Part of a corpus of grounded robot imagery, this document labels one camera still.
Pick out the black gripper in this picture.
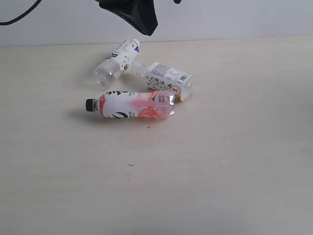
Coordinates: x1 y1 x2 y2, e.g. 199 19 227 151
97 0 158 36

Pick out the clear bottle white blue label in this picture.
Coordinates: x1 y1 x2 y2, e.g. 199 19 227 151
93 39 140 86

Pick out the pink label bottle black cap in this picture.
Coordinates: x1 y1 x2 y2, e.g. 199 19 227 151
86 90 175 119

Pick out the clear bottle floral label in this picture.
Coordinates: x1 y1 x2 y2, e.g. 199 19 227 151
132 62 194 101

